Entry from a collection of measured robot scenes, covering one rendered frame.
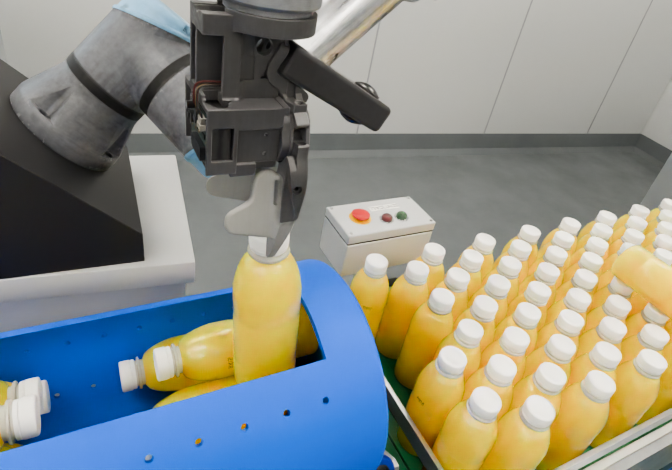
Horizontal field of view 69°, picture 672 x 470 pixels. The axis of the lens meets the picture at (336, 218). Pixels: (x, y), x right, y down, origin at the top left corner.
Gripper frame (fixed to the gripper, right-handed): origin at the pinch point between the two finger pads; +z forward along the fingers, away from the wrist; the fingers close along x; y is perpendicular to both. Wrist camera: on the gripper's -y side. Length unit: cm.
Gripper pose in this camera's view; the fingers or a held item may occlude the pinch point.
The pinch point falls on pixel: (270, 229)
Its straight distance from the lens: 47.0
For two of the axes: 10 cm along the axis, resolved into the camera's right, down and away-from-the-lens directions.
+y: -8.8, 1.2, -4.5
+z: -1.7, 8.2, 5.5
